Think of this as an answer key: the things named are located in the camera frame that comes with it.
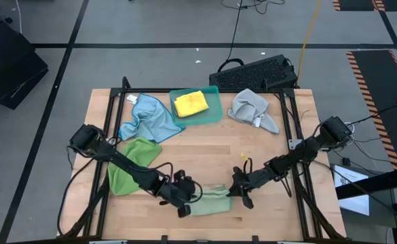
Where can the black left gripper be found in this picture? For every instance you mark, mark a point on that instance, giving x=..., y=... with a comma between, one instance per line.
x=178, y=196

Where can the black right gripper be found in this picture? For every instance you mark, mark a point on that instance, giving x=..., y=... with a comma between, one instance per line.
x=252, y=181

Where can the pale green microfiber towel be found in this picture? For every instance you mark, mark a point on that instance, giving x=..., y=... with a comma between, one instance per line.
x=215, y=201

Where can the bright green microfiber towel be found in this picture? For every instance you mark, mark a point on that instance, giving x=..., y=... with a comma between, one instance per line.
x=138, y=154

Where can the teal plastic bin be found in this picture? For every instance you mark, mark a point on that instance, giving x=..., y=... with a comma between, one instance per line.
x=215, y=112

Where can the yellow microfiber towel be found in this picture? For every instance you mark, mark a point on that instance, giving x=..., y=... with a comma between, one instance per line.
x=191, y=103

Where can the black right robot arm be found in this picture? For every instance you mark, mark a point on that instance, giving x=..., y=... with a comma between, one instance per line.
x=306, y=149

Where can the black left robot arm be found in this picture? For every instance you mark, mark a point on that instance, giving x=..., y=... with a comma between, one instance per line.
x=123, y=166

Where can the light grey microfiber towel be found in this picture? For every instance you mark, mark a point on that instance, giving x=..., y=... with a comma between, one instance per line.
x=249, y=106

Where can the light blue microfiber towel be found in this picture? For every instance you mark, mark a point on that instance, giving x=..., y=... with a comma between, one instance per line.
x=150, y=118

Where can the black perforated computer case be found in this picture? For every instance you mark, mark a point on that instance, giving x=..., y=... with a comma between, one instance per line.
x=252, y=72

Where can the white monitor screen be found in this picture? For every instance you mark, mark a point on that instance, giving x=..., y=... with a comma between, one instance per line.
x=354, y=203

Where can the black support beam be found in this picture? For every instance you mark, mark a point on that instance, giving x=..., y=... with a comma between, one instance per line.
x=374, y=184

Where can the black orange-striped floor mat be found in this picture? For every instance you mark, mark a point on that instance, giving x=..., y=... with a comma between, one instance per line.
x=378, y=101
x=354, y=4

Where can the black equipment case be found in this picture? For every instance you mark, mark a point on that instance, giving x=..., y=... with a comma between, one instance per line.
x=8, y=64

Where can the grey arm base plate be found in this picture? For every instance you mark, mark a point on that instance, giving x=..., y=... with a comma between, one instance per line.
x=293, y=145

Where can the black metal table frame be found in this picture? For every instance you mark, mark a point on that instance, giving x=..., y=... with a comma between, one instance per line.
x=144, y=90

